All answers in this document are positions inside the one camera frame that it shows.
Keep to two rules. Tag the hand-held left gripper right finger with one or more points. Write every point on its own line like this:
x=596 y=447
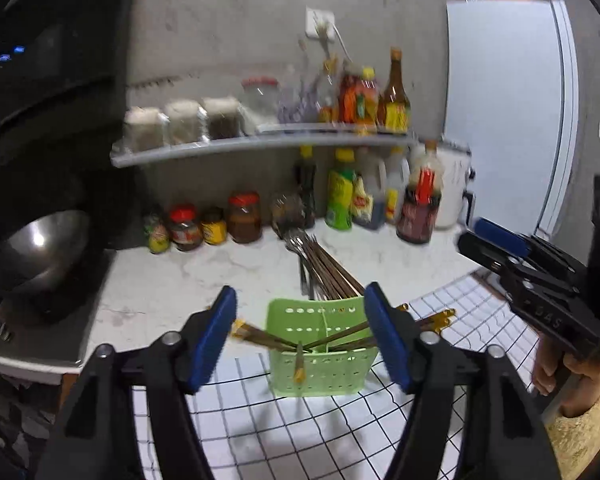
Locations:
x=387 y=335

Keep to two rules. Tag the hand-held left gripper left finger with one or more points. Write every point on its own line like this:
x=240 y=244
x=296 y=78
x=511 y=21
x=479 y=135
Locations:
x=215 y=335

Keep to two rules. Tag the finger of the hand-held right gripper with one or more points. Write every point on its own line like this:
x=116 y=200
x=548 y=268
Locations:
x=485 y=255
x=502 y=235

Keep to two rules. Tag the brown chopstick gold tip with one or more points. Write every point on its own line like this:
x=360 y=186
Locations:
x=437 y=326
x=340 y=334
x=298 y=362
x=260 y=343
x=435 y=317
x=252 y=332

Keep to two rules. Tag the green plastic utensil holder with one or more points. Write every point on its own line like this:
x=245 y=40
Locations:
x=325 y=375

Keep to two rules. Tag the person's right hand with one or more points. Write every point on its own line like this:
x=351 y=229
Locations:
x=580 y=385

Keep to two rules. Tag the white kitchen appliance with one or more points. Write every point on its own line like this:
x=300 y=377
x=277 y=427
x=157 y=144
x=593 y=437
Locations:
x=455 y=185

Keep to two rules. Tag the large dark bottle red label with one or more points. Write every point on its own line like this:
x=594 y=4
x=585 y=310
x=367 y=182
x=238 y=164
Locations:
x=420 y=205

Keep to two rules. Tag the yellow label jar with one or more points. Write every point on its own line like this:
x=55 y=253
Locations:
x=214 y=227

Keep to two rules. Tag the sauce jar red lid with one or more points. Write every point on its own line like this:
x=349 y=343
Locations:
x=185 y=230

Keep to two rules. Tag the white plastic jug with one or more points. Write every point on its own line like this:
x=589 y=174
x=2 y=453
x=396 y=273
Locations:
x=397 y=185

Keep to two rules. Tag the white refrigerator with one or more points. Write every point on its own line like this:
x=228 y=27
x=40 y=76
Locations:
x=510 y=120

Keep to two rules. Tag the small green label jar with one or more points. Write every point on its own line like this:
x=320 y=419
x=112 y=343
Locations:
x=157 y=235

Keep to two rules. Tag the metal spoons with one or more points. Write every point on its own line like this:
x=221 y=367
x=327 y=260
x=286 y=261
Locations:
x=295 y=247

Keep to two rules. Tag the large brown jar red lid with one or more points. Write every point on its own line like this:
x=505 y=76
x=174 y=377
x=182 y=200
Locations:
x=245 y=220

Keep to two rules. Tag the white checkered mat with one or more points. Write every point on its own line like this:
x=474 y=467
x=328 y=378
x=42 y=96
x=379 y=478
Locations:
x=290 y=435

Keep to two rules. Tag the plastic jug dark liquid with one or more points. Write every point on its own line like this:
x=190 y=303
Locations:
x=370 y=195

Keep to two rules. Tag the clear glass jar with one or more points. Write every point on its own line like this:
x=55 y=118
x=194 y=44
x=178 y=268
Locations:
x=288 y=210

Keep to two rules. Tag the green bottle yellow cap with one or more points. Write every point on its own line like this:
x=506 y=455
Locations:
x=341 y=197

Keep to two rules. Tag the dark sauce bottle yellow cap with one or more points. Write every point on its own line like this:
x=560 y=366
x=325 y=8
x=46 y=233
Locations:
x=306 y=190

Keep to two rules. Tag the black stove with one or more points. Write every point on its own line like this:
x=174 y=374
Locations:
x=45 y=330

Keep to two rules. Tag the brown bottle yellow label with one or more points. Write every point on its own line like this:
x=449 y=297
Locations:
x=395 y=100

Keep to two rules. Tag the steel wok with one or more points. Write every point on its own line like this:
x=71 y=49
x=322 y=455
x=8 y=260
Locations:
x=40 y=250

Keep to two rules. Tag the orange label sauce bottle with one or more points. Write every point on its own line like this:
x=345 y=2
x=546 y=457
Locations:
x=359 y=100

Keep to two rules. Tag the small amber bottle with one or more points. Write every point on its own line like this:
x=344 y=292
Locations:
x=328 y=114

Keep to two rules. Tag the clear spice container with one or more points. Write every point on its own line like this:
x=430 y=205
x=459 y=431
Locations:
x=184 y=121
x=142 y=130
x=222 y=118

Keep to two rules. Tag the clear jar red lid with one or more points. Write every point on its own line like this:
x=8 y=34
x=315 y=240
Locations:
x=261 y=102

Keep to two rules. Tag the glass of thin sticks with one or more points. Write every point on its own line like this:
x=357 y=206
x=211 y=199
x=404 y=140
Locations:
x=302 y=100

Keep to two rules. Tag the black range hood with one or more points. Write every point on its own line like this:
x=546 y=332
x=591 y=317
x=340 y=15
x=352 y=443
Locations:
x=45 y=60

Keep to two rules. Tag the grey wall shelf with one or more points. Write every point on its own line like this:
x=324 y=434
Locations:
x=260 y=142

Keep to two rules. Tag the white wall outlet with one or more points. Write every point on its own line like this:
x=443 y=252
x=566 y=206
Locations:
x=320 y=22

